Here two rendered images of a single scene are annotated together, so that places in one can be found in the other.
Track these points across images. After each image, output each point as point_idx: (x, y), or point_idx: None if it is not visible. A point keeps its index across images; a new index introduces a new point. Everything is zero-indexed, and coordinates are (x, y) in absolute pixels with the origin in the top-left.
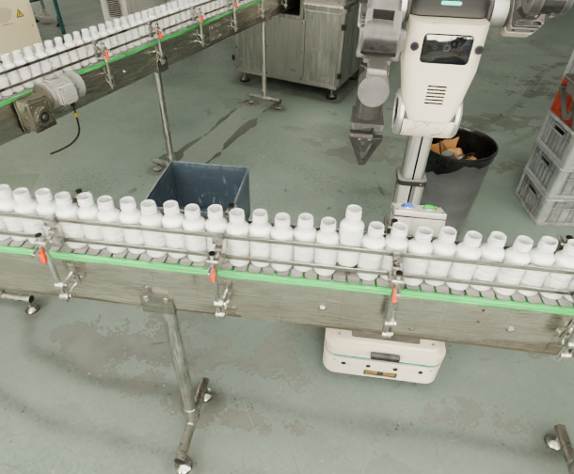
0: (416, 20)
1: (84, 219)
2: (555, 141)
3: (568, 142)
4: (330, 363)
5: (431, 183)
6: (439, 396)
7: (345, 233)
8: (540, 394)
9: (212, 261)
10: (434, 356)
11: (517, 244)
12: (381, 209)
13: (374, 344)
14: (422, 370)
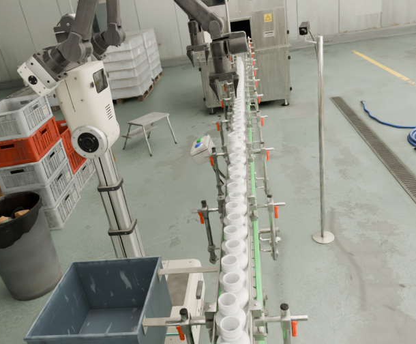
0: (81, 69)
1: (245, 279)
2: (21, 179)
3: (33, 170)
4: (195, 338)
5: (28, 242)
6: (211, 284)
7: (241, 149)
8: (205, 243)
9: (273, 201)
10: (198, 263)
11: (239, 115)
12: None
13: (190, 292)
14: (202, 278)
